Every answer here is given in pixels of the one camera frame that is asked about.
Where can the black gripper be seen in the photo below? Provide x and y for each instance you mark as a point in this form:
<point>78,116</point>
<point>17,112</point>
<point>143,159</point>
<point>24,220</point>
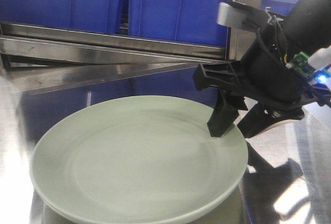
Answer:
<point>263,69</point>

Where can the pale green plate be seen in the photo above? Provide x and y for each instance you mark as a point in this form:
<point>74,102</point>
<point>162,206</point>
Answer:
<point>139,159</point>

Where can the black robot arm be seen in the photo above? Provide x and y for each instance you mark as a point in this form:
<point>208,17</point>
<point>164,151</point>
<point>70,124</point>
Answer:
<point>310,17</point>

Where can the blue bin right on shelf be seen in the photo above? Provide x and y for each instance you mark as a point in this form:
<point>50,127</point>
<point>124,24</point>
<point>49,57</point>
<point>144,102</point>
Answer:
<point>189,21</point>

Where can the blue bin on shelf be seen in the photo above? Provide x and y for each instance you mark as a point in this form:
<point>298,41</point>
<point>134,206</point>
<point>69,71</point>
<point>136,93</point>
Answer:
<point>102,16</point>
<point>189,21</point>

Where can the blue bin left on shelf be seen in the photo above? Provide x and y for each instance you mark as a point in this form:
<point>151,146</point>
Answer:
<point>102,16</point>

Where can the stainless steel shelf rack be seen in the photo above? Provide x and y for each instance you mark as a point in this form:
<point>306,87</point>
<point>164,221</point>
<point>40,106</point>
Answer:
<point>40,59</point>

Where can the green circuit board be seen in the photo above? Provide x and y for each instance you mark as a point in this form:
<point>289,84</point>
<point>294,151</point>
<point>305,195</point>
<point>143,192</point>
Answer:
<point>299,64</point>

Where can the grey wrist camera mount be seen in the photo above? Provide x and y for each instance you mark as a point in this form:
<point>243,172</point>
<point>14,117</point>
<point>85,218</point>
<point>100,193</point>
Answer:
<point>241,16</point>

